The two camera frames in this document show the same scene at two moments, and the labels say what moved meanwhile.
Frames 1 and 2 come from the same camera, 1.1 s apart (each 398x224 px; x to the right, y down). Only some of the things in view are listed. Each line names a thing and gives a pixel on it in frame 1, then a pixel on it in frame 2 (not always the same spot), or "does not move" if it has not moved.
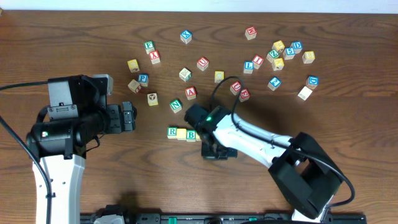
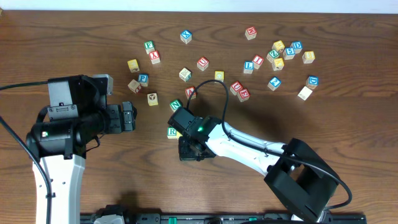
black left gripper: (127, 116) does not move
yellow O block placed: (181, 134) does not move
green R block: (171, 132) does not move
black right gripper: (218, 152) → (189, 152)
